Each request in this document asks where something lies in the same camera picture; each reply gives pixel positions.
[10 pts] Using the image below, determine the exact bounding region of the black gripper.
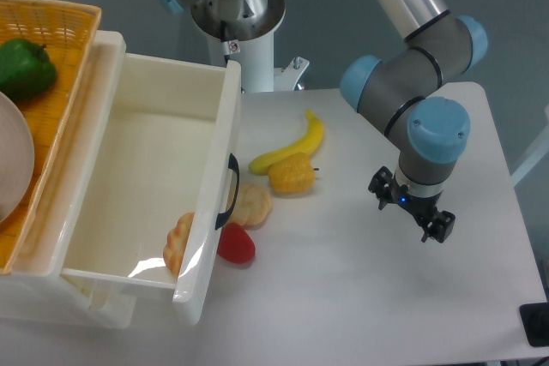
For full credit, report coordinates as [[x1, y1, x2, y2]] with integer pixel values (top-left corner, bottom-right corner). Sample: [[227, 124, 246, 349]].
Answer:
[[368, 166, 455, 243]]

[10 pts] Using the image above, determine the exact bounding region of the white drawer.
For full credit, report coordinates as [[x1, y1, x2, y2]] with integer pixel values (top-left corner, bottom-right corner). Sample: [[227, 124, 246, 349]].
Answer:
[[62, 54, 241, 325]]

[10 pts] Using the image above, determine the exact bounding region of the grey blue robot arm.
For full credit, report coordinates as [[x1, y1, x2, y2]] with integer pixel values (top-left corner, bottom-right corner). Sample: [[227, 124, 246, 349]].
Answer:
[[160, 0, 488, 242]]

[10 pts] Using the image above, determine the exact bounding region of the white drawer cabinet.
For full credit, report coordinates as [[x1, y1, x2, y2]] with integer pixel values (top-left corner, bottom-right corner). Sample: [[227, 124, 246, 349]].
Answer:
[[1, 31, 136, 328]]

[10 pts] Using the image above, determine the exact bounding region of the yellow bell pepper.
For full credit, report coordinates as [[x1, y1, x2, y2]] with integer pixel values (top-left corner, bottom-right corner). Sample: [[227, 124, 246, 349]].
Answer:
[[268, 153, 317, 194]]

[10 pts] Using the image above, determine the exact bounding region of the yellow banana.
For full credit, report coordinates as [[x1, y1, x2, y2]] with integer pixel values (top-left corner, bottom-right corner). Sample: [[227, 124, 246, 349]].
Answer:
[[248, 110, 324, 176]]

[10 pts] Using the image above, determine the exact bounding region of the beige bread roll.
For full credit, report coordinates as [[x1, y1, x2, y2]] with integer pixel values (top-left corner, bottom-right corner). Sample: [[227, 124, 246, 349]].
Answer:
[[228, 183, 272, 226]]

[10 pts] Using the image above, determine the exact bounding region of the black device at edge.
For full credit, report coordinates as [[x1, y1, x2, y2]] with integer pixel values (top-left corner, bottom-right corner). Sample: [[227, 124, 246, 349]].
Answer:
[[519, 303, 549, 347]]

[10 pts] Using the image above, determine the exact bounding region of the red bell pepper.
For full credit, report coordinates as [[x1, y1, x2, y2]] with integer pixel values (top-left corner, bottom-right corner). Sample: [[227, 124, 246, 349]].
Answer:
[[217, 223, 256, 264]]

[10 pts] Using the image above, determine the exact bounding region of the orange croissant bread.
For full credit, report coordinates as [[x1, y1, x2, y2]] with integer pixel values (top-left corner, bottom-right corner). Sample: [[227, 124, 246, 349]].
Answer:
[[163, 212, 195, 277]]

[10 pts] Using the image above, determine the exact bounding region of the beige round plate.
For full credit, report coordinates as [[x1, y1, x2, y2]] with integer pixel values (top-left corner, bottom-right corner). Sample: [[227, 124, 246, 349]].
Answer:
[[0, 93, 34, 222]]

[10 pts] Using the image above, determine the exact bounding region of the orange wicker basket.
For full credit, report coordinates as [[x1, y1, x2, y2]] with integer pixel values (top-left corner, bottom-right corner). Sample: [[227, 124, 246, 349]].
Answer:
[[1, 0, 101, 275]]

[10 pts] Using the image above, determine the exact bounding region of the green bell pepper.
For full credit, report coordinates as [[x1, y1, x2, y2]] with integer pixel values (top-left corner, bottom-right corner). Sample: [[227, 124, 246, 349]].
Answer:
[[1, 38, 57, 103]]

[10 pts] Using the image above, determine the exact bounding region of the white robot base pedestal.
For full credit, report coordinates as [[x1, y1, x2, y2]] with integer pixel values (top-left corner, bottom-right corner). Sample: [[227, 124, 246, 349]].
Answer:
[[191, 0, 310, 93]]

